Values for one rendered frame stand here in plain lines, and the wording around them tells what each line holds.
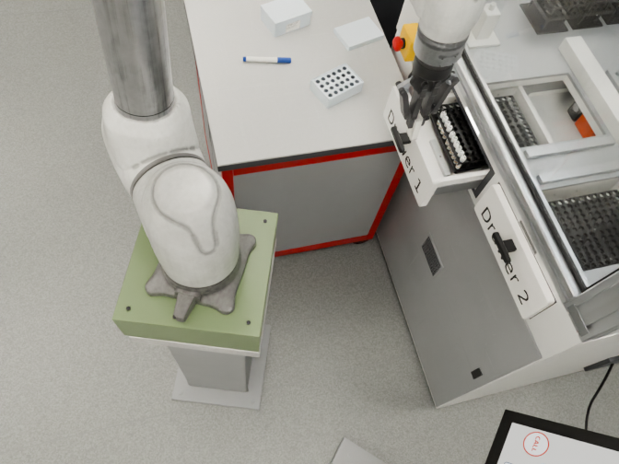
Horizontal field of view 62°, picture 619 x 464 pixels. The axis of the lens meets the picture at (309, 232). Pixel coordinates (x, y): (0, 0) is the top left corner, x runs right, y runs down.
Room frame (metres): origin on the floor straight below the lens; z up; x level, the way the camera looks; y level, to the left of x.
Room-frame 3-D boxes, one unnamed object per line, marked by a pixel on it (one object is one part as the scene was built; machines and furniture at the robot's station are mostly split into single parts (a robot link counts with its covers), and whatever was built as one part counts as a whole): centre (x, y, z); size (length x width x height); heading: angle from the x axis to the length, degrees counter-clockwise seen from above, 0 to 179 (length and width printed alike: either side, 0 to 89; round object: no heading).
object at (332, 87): (1.04, 0.01, 0.78); 0.12 x 0.08 x 0.04; 138
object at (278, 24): (1.26, 0.21, 0.79); 0.13 x 0.09 x 0.05; 133
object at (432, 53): (0.77, -0.15, 1.22); 0.09 x 0.09 x 0.06
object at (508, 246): (0.57, -0.42, 0.91); 0.07 x 0.04 x 0.01; 25
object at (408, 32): (1.16, -0.16, 0.88); 0.07 x 0.05 x 0.07; 25
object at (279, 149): (1.11, 0.13, 0.38); 0.62 x 0.58 x 0.76; 25
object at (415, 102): (0.76, -0.16, 1.08); 0.04 x 0.01 x 0.11; 26
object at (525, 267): (0.58, -0.45, 0.87); 0.29 x 0.02 x 0.11; 25
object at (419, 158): (0.81, -0.19, 0.87); 0.29 x 0.02 x 0.11; 25
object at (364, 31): (1.27, -0.02, 0.77); 0.13 x 0.09 x 0.02; 131
